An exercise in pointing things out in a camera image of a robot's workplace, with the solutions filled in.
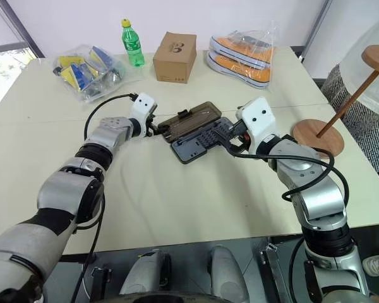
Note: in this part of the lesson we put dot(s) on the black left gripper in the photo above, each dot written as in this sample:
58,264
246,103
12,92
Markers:
149,125

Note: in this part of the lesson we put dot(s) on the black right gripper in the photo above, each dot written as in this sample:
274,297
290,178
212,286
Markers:
242,139

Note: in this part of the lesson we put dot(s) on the black screwdriver bit case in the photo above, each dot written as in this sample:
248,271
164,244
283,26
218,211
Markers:
192,132

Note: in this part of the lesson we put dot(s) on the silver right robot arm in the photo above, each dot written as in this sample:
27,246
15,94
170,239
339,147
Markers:
316,192

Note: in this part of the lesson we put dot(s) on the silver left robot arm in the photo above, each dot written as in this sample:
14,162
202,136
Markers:
60,192

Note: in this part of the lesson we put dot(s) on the orange white canvas shoe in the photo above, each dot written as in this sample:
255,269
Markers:
240,71
240,52

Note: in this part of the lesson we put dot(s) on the clear bag of packets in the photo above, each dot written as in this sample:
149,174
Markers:
113,79

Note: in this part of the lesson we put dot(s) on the brown cardboard box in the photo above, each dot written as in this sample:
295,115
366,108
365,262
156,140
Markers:
175,60

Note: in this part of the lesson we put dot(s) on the green plastic bottle yellow cap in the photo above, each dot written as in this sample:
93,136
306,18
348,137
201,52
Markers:
133,47

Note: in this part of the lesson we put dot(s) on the wooden stand with round base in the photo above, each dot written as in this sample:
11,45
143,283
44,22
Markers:
316,139

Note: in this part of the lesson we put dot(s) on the yellow blue packet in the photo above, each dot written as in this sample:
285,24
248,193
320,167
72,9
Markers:
79,75

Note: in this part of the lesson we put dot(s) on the orange shoes in bag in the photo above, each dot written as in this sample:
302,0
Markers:
265,34

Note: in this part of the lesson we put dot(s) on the silver rounded robot leg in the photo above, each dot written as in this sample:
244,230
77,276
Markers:
145,274
227,271

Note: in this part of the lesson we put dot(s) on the person in white top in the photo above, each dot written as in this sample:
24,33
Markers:
363,50

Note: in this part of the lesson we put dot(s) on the white sneaker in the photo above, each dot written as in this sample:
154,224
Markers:
377,264

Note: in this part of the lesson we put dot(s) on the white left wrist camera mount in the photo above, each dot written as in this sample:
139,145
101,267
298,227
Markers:
141,105

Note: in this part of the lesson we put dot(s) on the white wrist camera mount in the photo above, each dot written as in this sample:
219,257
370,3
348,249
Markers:
141,105
259,123

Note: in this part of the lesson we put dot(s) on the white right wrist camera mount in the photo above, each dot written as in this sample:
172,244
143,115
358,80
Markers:
259,123

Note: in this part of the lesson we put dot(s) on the grey wall post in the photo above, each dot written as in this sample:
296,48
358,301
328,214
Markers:
319,25

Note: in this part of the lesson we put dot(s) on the black metal table bracket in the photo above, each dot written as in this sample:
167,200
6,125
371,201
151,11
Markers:
101,282
274,271

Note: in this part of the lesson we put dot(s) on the dark window frame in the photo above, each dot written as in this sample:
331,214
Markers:
22,28

